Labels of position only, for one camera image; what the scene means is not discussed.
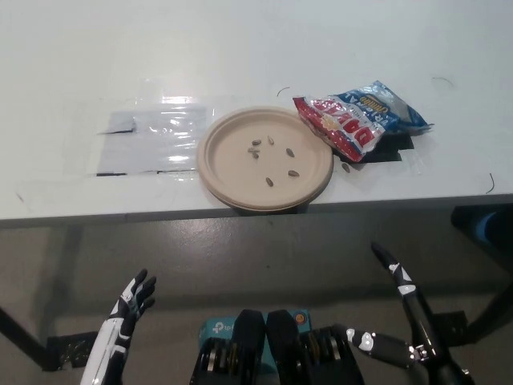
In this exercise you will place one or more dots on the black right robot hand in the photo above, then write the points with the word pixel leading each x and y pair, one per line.
pixel 425 321

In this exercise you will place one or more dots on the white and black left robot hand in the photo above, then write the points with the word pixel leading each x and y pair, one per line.
pixel 112 337

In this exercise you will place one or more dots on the red blue sunflower seed bag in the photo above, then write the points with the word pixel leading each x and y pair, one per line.
pixel 352 120

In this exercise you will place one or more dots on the black floor foot plate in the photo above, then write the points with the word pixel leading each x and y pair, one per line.
pixel 455 325
pixel 68 353

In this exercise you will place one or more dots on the beige paper plate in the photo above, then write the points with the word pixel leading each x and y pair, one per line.
pixel 240 176

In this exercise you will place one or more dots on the black table leg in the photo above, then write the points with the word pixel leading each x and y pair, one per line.
pixel 491 317
pixel 20 335

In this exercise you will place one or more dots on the teal tp-link box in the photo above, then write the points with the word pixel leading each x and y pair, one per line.
pixel 216 327

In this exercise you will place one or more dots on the black and blue object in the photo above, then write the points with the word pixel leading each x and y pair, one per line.
pixel 481 224

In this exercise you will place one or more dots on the black tape patch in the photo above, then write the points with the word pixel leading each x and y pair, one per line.
pixel 394 150

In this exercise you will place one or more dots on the clear plastic sheet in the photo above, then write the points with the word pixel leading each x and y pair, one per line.
pixel 160 140

